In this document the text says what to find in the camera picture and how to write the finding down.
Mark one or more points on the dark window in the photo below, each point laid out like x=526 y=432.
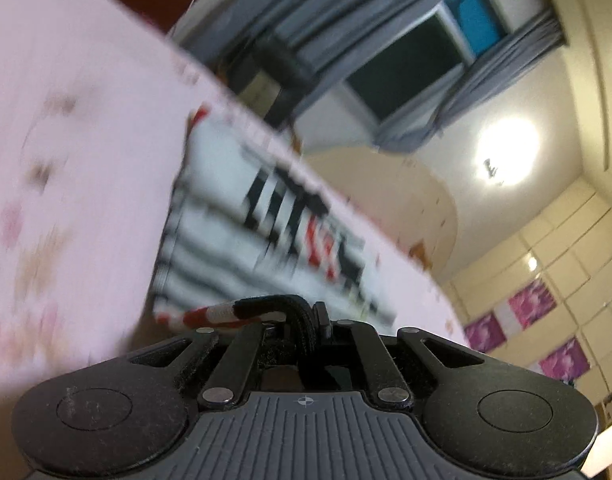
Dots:
x=422 y=62

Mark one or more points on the bright wall lamp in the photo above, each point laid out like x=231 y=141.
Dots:
x=506 y=150

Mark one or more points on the white striped cat sweater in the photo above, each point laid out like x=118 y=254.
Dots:
x=241 y=224

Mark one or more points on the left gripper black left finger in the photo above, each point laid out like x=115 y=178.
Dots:
x=276 y=335

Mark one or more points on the black leather office chair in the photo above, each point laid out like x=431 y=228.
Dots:
x=268 y=77

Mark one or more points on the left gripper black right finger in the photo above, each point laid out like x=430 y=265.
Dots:
x=357 y=347

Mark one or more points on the cream wardrobe with purple panels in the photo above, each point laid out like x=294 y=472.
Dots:
x=542 y=299

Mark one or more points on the grey blue curtain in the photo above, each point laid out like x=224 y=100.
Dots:
x=334 y=36

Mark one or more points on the tied grey curtain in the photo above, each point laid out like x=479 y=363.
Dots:
x=492 y=73

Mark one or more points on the pink floral bed quilt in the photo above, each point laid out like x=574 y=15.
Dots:
x=93 y=111

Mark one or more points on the cream round headboard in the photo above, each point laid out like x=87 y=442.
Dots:
x=399 y=195

